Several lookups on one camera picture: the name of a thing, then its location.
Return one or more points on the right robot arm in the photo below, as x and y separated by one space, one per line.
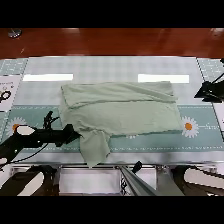
200 178

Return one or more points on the silver frame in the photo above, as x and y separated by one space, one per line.
140 185

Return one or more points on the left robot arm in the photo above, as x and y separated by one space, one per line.
31 138

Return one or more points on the pale green T-shirt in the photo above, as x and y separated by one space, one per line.
123 111

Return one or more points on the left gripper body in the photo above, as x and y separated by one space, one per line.
67 135

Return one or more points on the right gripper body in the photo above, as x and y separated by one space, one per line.
209 92

